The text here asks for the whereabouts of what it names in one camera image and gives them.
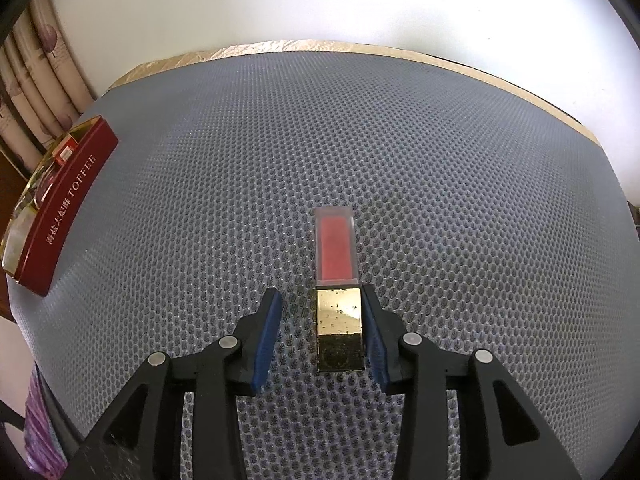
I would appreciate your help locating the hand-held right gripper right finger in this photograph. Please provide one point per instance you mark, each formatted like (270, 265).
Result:
(375, 340)

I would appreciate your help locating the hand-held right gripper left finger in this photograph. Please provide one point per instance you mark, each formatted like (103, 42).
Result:
(265, 340)

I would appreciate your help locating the gold lipstick with clear cap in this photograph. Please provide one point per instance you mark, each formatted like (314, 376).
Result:
(337, 320)

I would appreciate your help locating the red tin box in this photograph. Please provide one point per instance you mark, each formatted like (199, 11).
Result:
(70, 200)

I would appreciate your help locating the purple patterned clothing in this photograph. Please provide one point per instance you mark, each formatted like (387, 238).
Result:
(42, 425)

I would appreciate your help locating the brown wooden furniture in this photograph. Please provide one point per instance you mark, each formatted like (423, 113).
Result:
(10, 180)

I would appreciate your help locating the beige patterned curtain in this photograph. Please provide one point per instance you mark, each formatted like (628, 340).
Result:
(45, 75)

